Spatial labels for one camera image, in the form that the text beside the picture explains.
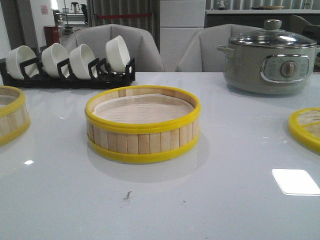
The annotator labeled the woven bamboo steamer lid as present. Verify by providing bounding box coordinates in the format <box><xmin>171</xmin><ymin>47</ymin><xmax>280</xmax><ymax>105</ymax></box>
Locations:
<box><xmin>288</xmin><ymin>107</ymin><xmax>320</xmax><ymax>154</ymax></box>

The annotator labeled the bamboo steamer basket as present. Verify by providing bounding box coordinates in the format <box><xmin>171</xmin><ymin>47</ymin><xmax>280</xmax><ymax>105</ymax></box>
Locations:
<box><xmin>85</xmin><ymin>85</ymin><xmax>201</xmax><ymax>164</ymax></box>
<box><xmin>0</xmin><ymin>85</ymin><xmax>31</xmax><ymax>146</ymax></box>

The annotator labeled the white steamer liner cloth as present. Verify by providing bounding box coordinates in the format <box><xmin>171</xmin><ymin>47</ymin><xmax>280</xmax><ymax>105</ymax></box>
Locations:
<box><xmin>93</xmin><ymin>93</ymin><xmax>194</xmax><ymax>124</ymax></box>

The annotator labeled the left grey chair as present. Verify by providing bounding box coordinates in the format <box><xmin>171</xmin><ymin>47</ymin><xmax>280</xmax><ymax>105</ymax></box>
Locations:
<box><xmin>62</xmin><ymin>24</ymin><xmax>165</xmax><ymax>72</ymax></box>

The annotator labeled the grey chair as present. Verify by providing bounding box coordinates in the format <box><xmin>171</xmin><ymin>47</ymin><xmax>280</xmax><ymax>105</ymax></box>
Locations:
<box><xmin>175</xmin><ymin>24</ymin><xmax>259</xmax><ymax>73</ymax></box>
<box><xmin>62</xmin><ymin>24</ymin><xmax>165</xmax><ymax>72</ymax></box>

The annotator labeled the black dish rack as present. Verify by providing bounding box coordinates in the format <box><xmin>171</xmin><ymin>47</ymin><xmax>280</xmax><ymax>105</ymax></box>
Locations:
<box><xmin>0</xmin><ymin>57</ymin><xmax>136</xmax><ymax>90</ymax></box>

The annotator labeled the right grey chair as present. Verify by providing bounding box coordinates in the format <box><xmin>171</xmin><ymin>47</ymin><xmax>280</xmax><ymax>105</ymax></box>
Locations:
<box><xmin>175</xmin><ymin>24</ymin><xmax>259</xmax><ymax>73</ymax></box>

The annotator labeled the white bowl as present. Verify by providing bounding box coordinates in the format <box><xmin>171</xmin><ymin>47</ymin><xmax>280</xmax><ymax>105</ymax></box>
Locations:
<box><xmin>69</xmin><ymin>43</ymin><xmax>96</xmax><ymax>80</ymax></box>
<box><xmin>105</xmin><ymin>35</ymin><xmax>131</xmax><ymax>73</ymax></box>
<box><xmin>5</xmin><ymin>45</ymin><xmax>36</xmax><ymax>80</ymax></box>
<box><xmin>41</xmin><ymin>43</ymin><xmax>69</xmax><ymax>78</ymax></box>

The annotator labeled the white cabinet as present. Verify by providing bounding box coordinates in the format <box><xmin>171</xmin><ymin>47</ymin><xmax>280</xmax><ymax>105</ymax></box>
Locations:
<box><xmin>159</xmin><ymin>0</ymin><xmax>206</xmax><ymax>72</ymax></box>

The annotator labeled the grey electric cooking pot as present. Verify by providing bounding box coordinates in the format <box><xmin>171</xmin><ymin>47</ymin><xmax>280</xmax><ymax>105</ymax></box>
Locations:
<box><xmin>217</xmin><ymin>44</ymin><xmax>320</xmax><ymax>95</ymax></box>

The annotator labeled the red bin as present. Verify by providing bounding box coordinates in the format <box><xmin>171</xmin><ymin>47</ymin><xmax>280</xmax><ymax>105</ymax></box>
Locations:
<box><xmin>43</xmin><ymin>25</ymin><xmax>60</xmax><ymax>47</ymax></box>

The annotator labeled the glass pot lid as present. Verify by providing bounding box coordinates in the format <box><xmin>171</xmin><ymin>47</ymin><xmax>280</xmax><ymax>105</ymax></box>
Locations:
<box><xmin>229</xmin><ymin>19</ymin><xmax>317</xmax><ymax>48</ymax></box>

